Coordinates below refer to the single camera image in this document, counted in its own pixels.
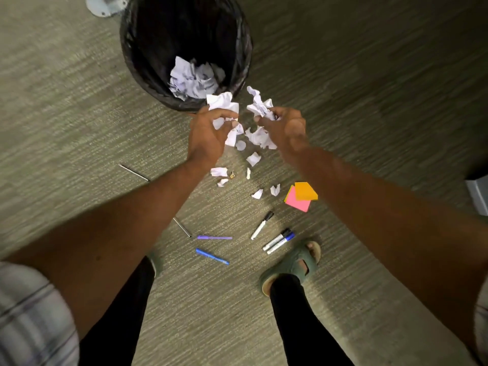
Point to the large white paper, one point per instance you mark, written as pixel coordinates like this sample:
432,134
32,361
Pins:
223,102

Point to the person's right forearm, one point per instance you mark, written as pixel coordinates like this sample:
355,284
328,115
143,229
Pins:
389,224

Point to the white marker with black cap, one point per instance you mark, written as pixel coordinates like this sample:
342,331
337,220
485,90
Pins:
260,227
275,240

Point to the person's left thumb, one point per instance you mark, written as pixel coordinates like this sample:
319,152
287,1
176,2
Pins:
228,128

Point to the person's right green sandal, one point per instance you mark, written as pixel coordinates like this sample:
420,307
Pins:
289,264

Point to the thin silver pen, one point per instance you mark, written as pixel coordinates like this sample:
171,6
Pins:
183,228
133,172

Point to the grey metal furniture base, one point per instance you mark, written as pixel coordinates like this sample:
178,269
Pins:
105,4

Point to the crumpled white paper pile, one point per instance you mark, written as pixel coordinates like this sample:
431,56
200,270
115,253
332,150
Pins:
192,79

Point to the flat crumpled white paper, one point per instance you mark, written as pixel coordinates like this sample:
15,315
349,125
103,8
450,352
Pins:
260,137

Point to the orange sticky note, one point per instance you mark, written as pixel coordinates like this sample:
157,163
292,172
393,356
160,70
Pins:
305,191

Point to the grey furniture corner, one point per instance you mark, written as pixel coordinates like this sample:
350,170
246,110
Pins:
478,194

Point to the person's left leg black trousers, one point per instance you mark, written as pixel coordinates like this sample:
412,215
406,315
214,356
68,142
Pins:
118,323

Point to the person's left plaid sleeve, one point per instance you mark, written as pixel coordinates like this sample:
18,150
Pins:
30,320

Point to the person's leg black trousers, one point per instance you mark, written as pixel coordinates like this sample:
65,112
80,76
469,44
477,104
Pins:
118,323
301,327

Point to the white marker with blue cap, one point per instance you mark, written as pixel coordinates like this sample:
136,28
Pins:
281,243

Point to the black waste bin with liner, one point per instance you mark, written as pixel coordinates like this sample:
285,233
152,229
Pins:
152,41

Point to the scattered white paper scraps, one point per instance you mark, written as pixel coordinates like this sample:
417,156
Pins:
253,159

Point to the person's right thumb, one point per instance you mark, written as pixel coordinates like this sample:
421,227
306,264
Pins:
260,120

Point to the person's left hand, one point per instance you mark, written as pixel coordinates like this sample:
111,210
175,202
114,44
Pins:
204,140

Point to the person's right plaid sleeve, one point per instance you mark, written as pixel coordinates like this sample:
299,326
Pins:
482,320

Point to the person's plaid sleeve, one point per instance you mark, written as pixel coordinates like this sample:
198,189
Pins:
30,320
482,320

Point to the person's left green sandal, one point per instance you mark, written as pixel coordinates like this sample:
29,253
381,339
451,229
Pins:
153,264

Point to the person's left forearm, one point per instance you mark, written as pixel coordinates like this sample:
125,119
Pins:
114,232

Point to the pink sticky note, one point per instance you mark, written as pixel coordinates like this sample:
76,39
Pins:
299,204

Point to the person's right hand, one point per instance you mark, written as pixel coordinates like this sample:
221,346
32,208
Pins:
289,129

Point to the person's green sandal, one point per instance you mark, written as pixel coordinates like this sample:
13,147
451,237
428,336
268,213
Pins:
153,264
289,264

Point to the purple pen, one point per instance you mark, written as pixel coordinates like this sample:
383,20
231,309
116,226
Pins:
214,237

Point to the person's right leg black trousers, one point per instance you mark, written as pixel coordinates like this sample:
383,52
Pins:
301,327

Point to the white paper with writing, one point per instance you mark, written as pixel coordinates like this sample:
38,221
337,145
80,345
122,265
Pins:
260,104

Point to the blue pen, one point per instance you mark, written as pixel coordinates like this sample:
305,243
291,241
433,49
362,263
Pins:
211,256

